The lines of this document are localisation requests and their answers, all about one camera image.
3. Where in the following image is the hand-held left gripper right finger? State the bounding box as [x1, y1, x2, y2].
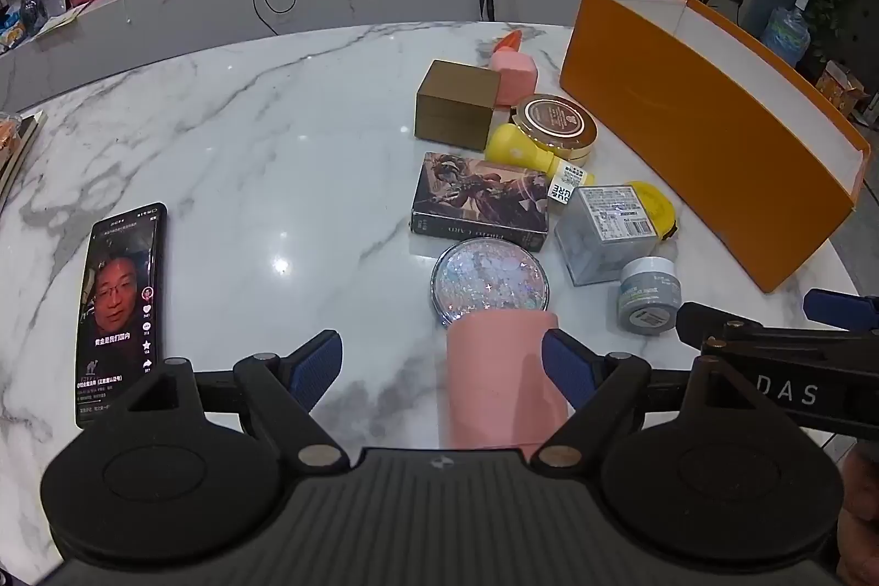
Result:
[532, 328, 798, 470]

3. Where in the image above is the pink cylindrical tube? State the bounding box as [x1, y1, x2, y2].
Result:
[446, 311, 572, 450]

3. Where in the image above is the stack of books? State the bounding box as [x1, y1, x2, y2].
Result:
[0, 109, 46, 203]

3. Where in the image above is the person's right hand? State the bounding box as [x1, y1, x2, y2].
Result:
[836, 442, 879, 586]

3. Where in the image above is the round gold tin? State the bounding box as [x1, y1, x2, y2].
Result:
[515, 93, 598, 168]

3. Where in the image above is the illustrated dark card box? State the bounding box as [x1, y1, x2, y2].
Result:
[410, 152, 554, 253]

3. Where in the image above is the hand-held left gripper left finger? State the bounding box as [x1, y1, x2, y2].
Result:
[96, 331, 350, 469]

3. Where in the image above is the large orange box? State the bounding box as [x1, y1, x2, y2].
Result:
[559, 0, 872, 293]

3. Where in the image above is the grey printed cube box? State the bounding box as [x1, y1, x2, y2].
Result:
[555, 184, 653, 286]

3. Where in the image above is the yellow bottle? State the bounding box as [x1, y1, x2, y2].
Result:
[485, 123, 595, 196]

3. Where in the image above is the yellow tape measure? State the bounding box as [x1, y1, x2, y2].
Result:
[628, 181, 681, 240]

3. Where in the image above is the blue water bottle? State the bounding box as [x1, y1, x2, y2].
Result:
[761, 5, 811, 69]

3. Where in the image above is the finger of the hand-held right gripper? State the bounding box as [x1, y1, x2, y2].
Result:
[676, 301, 766, 348]
[803, 288, 879, 327]

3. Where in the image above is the black smartphone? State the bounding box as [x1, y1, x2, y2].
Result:
[75, 203, 168, 429]

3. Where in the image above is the pink carton with orange cone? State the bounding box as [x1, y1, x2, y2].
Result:
[490, 30, 556, 108]

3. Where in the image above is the round glitter compact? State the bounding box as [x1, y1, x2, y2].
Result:
[432, 238, 550, 330]

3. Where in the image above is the open cardboard carton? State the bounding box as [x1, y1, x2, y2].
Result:
[817, 60, 870, 113]

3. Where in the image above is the small grey labelled jar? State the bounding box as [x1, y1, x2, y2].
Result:
[616, 256, 681, 334]

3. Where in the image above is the brown cardboard box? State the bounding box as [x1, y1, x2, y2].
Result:
[415, 59, 501, 142]

